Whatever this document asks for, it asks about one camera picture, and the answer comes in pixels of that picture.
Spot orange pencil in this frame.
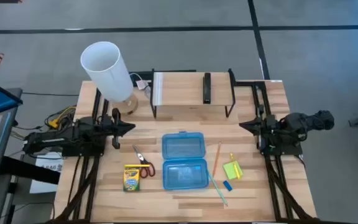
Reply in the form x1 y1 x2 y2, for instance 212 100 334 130
212 141 223 177

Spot white power adapter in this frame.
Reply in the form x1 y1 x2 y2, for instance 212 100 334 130
136 80 151 91

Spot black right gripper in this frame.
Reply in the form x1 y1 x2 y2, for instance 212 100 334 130
239 105 275 151

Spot blue translucent pencil case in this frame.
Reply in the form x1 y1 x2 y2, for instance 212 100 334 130
161 131 210 190

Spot black aluminium frame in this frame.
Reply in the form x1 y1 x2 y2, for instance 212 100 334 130
53 88 111 222
233 79 315 222

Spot black left aluminium frame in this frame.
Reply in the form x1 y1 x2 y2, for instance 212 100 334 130
53 88 111 222

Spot white shade wooden base lamp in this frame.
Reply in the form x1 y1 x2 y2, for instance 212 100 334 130
80 41 139 116

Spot green pencil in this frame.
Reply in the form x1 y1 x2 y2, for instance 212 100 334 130
208 170 229 207

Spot black floor cable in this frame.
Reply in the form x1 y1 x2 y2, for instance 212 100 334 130
22 91 80 97

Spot black right aluminium frame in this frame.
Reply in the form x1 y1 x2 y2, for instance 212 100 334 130
233 79 315 222

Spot yellow green crayon box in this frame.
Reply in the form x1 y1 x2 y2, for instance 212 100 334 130
123 164 142 192

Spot black stapler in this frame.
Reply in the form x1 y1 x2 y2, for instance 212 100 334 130
203 72 213 105

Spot yellow highlighter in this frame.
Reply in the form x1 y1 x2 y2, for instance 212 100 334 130
229 152 242 180

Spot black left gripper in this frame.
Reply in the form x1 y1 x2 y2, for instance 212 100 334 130
103 108 136 150

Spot white printed paper sheet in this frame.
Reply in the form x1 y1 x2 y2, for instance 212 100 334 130
29 151 65 194

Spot red handled scissors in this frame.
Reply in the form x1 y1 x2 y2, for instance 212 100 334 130
132 144 156 179

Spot green sticky note pad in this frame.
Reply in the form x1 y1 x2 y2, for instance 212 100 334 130
223 161 244 180

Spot black monitor stand foot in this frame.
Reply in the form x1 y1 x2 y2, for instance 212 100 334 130
0 155 61 185

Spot wooden shelf riser black frame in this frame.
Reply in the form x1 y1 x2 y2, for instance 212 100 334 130
149 68 237 119

